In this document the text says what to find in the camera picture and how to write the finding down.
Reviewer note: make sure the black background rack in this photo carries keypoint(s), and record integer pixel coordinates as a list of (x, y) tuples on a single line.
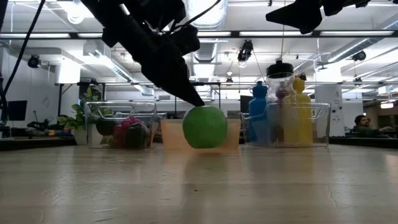
[(211, 83)]

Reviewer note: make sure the yellow plastic bottle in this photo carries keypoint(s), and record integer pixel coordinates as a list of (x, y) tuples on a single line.
[(303, 109)]

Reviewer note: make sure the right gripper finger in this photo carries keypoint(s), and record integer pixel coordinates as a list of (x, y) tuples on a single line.
[(304, 17)]

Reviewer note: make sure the green artificial plant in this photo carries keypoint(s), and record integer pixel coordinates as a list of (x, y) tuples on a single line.
[(79, 119)]

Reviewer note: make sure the black round knob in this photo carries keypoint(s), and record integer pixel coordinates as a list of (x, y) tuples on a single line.
[(280, 70)]

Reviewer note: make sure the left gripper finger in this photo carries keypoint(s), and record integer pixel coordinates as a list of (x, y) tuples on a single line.
[(168, 71), (186, 39)]

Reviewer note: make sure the blue plastic bottle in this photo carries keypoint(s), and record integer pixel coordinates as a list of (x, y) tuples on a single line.
[(257, 105)]

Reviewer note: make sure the black desk clutter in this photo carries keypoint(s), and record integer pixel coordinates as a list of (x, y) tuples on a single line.
[(40, 125)]

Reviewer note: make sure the green apple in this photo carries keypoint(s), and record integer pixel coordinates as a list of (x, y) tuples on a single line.
[(205, 127)]

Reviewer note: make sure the white pillar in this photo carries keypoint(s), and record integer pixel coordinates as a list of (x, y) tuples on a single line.
[(329, 102)]

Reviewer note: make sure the black monitor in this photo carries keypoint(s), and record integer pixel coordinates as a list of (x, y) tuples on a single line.
[(245, 104), (17, 110)]

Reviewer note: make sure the red grape bunch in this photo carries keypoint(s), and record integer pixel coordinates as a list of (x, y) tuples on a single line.
[(122, 126)]

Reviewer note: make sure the orange plastic bin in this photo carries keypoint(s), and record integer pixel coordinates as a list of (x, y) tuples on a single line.
[(171, 133)]

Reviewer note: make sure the black ceiling camera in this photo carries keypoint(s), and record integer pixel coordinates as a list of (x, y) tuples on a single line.
[(245, 51)]

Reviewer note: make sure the clear plastic bin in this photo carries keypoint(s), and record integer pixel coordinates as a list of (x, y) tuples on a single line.
[(320, 124), (143, 109)]

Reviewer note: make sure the black aluminium frame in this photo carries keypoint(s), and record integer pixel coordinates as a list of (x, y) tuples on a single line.
[(342, 33)]

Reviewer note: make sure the person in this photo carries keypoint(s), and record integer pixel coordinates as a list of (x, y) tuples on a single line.
[(362, 124)]

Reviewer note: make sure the silver ventilation duct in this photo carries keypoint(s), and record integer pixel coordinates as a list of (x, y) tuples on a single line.
[(214, 18)]

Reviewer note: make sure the purple plastic bottle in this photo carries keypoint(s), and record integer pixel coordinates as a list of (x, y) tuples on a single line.
[(281, 93)]

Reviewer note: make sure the black ceiling spotlight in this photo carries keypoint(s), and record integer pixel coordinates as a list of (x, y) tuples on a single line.
[(359, 56), (34, 61)]

